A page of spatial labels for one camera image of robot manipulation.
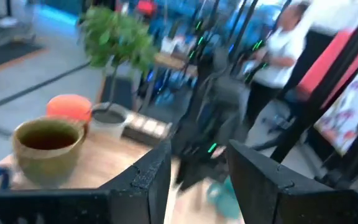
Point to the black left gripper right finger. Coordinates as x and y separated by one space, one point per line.
291 202

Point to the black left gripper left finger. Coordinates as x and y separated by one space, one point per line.
73 207

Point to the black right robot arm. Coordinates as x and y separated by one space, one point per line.
204 124

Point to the green plant in white pot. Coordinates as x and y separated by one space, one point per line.
117 40

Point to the teal object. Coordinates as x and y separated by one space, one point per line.
225 199

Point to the colourful printed poster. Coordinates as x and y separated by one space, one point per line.
350 115

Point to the black frame post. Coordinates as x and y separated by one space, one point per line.
325 90

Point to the wooden background table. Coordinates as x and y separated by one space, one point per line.
172 62

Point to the red panel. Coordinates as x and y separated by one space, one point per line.
319 68

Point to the person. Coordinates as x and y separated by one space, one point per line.
278 59

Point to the dark floor mat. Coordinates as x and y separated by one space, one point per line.
5 54

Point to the orange coffee mug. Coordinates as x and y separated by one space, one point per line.
70 107

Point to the olive green coffee mug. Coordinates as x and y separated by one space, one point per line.
47 158

